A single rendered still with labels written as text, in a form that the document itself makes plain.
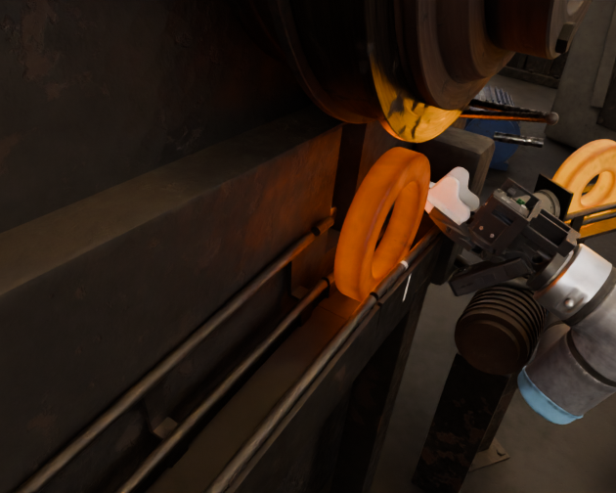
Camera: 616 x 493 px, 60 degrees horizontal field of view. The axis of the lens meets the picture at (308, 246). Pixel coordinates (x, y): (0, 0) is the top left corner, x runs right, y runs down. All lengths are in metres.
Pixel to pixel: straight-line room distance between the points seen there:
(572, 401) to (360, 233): 0.38
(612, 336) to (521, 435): 0.82
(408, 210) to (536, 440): 0.94
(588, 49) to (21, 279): 3.17
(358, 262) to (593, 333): 0.31
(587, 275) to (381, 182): 0.28
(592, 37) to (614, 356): 2.71
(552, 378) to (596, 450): 0.81
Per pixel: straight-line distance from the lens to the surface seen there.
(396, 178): 0.56
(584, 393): 0.78
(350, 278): 0.58
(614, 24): 3.26
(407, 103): 0.45
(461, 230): 0.70
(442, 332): 1.70
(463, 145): 0.79
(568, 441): 1.56
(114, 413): 0.44
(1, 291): 0.34
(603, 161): 0.99
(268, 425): 0.48
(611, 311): 0.71
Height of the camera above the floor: 1.07
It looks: 33 degrees down
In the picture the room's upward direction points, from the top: 7 degrees clockwise
